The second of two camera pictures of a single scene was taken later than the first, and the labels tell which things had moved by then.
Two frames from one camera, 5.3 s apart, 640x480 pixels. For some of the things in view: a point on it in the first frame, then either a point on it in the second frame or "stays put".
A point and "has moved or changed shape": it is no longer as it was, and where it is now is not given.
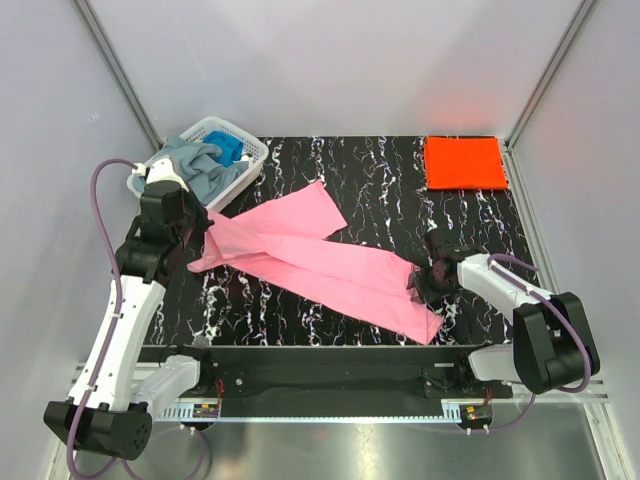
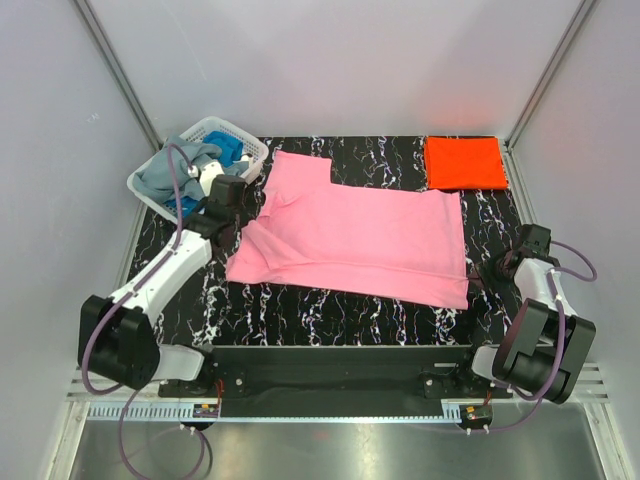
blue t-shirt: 231,148 stays put
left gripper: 203,221 to 242,210
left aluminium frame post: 119,72 stays put
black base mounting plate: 337,377 stays put
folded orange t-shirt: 464,162 stays put
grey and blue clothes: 207,176 stays put
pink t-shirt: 282,236 has moved or changed shape
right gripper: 418,279 to 482,277
